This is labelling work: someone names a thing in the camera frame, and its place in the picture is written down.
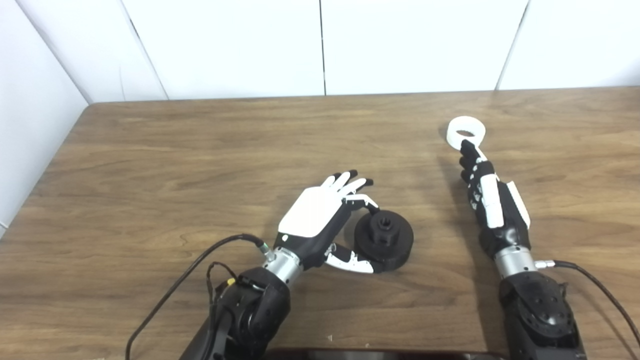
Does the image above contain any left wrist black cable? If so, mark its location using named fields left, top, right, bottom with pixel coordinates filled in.
left=125, top=234, right=273, bottom=360

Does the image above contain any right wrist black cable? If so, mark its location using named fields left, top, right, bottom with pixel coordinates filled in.
left=535, top=259, right=640, bottom=346

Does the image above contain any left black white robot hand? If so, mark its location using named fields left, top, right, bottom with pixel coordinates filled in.
left=275, top=170, right=381, bottom=275

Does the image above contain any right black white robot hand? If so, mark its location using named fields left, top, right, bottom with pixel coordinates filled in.
left=458, top=139, right=532, bottom=258

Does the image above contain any round black plastic part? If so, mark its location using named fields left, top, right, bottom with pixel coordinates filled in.
left=353, top=210, right=415, bottom=274

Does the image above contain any white toothed plastic ring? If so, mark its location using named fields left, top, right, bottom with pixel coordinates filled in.
left=446, top=116, right=487, bottom=151

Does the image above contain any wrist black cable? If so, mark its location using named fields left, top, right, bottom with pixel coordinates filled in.
left=125, top=234, right=273, bottom=360
left=535, top=259, right=640, bottom=346

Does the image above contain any thin wire with yellow connector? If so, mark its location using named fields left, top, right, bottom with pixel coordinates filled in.
left=206, top=261, right=253, bottom=321

